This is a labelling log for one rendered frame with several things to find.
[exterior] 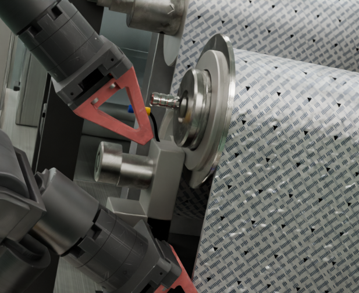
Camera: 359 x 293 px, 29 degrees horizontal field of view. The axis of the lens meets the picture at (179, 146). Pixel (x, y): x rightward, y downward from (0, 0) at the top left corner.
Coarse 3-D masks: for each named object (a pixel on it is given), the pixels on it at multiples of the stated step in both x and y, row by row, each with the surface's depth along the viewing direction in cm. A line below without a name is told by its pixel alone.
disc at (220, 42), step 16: (208, 48) 68; (224, 48) 63; (224, 64) 62; (224, 80) 62; (224, 96) 61; (224, 112) 60; (224, 128) 60; (224, 144) 60; (208, 160) 62; (192, 176) 67; (208, 176) 62
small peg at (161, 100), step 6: (150, 96) 68; (156, 96) 67; (162, 96) 67; (168, 96) 67; (174, 96) 68; (150, 102) 67; (156, 102) 67; (162, 102) 67; (168, 102) 67; (174, 102) 67; (168, 108) 68; (174, 108) 68
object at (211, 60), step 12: (204, 60) 67; (216, 60) 63; (216, 72) 62; (216, 84) 62; (216, 96) 61; (216, 108) 61; (216, 120) 61; (216, 132) 61; (204, 144) 63; (192, 156) 66; (204, 156) 63; (192, 168) 65
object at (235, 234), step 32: (224, 192) 62; (256, 192) 63; (224, 224) 63; (256, 224) 64; (288, 224) 64; (320, 224) 65; (352, 224) 66; (224, 256) 64; (256, 256) 64; (288, 256) 65; (320, 256) 66; (352, 256) 66; (224, 288) 64; (256, 288) 65; (288, 288) 66; (320, 288) 66; (352, 288) 67
